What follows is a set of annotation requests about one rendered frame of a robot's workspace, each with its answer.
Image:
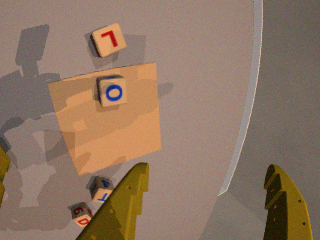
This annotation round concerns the orange flat mat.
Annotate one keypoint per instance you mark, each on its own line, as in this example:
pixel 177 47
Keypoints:
pixel 98 137

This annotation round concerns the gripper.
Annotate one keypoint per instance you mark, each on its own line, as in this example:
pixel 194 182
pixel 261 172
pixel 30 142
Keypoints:
pixel 287 218

